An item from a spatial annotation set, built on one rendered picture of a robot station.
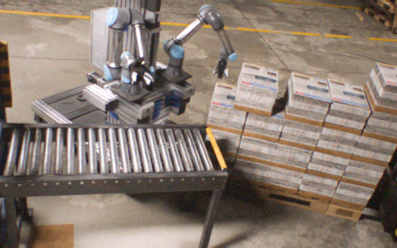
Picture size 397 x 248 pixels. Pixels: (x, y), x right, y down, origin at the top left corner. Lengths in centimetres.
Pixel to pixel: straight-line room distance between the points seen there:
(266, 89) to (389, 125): 94
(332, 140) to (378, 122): 35
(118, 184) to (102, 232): 81
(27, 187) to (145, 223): 114
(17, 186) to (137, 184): 65
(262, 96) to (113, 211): 144
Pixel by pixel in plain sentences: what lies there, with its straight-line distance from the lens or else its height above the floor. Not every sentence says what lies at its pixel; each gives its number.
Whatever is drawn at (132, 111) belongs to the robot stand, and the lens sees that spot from 327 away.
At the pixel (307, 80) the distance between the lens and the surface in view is 348.
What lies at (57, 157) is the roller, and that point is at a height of 80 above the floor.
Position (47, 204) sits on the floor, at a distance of 352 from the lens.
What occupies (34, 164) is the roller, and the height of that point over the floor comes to 80.
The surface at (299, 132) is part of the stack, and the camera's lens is 341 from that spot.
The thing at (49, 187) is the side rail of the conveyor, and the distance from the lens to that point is 255.
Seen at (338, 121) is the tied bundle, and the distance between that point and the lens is 338.
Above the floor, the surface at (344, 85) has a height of 107.
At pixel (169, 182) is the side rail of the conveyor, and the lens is 261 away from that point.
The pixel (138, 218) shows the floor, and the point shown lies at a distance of 342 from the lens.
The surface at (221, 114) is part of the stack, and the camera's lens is 333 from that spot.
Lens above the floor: 249
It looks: 33 degrees down
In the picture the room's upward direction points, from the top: 12 degrees clockwise
